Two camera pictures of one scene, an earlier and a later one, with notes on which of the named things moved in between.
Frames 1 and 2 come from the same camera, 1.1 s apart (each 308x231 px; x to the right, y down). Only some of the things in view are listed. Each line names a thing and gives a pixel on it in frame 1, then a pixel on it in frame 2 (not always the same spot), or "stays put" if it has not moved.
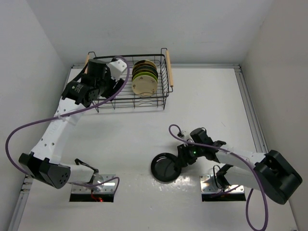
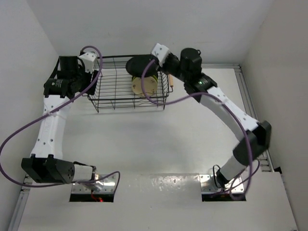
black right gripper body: [191, 153] → [171, 65]
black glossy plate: [163, 168] → [136, 65]
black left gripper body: [105, 84] → [83, 79]
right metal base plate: [209, 185] stays put
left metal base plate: [107, 188] stays put
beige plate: [144, 85] stays put
